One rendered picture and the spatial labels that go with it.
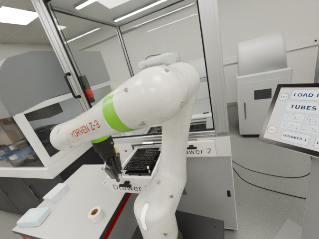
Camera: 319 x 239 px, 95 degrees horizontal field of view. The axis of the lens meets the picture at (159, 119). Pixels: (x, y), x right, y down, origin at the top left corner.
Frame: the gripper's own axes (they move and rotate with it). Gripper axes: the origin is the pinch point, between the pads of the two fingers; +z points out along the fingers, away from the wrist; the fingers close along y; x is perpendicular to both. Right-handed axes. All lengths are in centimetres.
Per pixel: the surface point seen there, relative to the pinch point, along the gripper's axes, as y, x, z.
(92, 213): 10.7, -17.2, 14.0
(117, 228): 8.6, -8.2, 28.3
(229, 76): -347, 95, 19
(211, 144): -33, 47, 3
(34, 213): 16, -57, 12
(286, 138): -21, 80, -6
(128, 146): -35.2, -14.2, 2.0
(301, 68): -335, 227, 29
